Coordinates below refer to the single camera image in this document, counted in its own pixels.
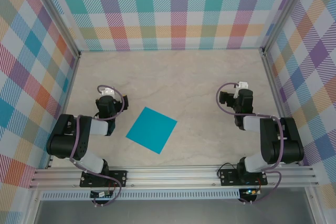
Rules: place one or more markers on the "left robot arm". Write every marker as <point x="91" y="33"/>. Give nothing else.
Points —
<point x="60" y="140"/>

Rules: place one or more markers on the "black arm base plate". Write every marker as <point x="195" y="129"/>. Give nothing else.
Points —
<point x="228" y="178"/>
<point x="119" y="178"/>

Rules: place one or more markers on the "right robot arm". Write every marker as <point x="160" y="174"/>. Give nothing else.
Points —
<point x="288" y="142"/>

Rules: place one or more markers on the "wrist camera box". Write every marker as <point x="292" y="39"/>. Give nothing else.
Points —
<point x="107" y="91"/>
<point x="242" y="85"/>

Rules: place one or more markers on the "small circuit board green light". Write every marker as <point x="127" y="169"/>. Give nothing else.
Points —
<point x="249" y="192"/>

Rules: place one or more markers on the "aluminium frame post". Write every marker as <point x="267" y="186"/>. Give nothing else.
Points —
<point x="32" y="208"/>
<point x="281" y="11"/>
<point x="59" y="16"/>
<point x="313" y="208"/>

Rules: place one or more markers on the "small black circuit board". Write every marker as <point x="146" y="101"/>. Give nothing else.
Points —
<point x="98" y="194"/>

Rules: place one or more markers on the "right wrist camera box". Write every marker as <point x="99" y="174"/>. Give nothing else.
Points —
<point x="242" y="85"/>

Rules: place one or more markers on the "wide aluminium base rail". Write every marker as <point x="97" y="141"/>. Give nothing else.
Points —
<point x="170" y="175"/>

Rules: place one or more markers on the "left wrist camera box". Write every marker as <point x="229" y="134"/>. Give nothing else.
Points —
<point x="107" y="91"/>

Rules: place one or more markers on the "blue paper sheet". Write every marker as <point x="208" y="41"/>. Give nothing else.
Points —
<point x="152" y="129"/>

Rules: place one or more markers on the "grey metal panel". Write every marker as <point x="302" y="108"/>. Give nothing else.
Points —
<point x="170" y="213"/>

